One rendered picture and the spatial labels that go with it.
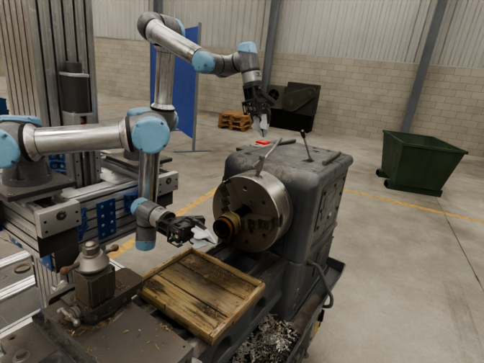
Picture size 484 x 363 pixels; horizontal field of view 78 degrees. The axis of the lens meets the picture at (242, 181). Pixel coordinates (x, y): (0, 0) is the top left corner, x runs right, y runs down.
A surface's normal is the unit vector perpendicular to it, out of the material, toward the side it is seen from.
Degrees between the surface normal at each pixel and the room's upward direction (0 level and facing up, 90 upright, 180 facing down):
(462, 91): 90
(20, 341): 0
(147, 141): 89
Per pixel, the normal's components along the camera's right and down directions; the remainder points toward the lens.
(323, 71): -0.40, 0.27
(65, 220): 0.84, 0.26
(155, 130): 0.40, 0.34
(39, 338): 0.11, -0.93
